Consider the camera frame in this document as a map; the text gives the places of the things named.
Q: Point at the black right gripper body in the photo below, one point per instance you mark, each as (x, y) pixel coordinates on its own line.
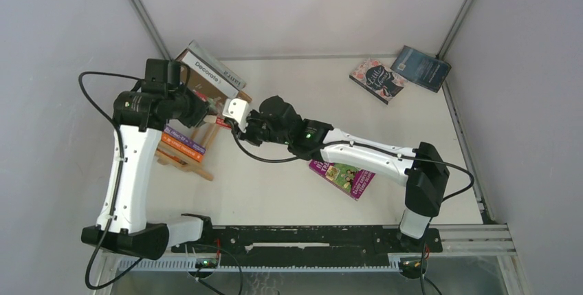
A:
(257, 131)

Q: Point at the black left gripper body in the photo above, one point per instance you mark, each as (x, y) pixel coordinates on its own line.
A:
(188, 108)

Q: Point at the brown white Decorate book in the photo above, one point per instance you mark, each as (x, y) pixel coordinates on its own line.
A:
(206, 80)

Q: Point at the grey ianra book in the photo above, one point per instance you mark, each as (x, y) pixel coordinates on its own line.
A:
(217, 66)

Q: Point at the red Treehouse book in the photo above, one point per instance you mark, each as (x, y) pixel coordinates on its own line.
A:
(213, 116)

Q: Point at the orange Treehouse book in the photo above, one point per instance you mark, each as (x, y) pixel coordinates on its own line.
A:
(173, 145)

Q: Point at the wooden book rack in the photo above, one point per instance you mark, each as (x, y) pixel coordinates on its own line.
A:
(205, 136)

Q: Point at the purple Treehouse book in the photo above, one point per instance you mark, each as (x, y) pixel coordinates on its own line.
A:
(349, 179)

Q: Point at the purple white cartoon book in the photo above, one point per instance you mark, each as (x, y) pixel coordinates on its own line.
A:
(180, 137)

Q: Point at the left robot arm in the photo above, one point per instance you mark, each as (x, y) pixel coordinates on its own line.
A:
(138, 120)

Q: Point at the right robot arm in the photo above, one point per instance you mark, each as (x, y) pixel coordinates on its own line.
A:
(427, 179)

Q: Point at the dark floral book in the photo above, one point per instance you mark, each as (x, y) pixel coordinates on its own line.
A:
(377, 79)

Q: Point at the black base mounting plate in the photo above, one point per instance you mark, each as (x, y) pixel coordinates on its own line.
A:
(309, 246)

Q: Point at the dark blue book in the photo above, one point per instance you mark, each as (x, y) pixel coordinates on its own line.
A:
(421, 69)

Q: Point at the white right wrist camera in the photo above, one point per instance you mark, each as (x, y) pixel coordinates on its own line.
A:
(238, 110)

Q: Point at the aluminium frame rail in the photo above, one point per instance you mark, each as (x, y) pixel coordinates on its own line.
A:
(457, 240)

